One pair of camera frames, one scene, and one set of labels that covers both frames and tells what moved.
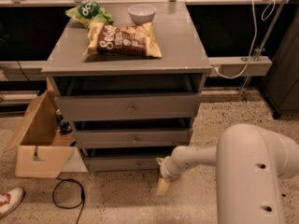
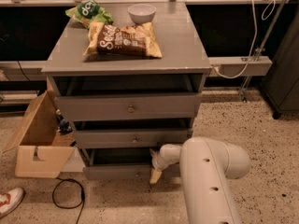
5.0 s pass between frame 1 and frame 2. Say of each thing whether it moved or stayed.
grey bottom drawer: moved
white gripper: moved
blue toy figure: stayed
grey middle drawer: stayed
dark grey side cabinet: stayed
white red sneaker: stayed
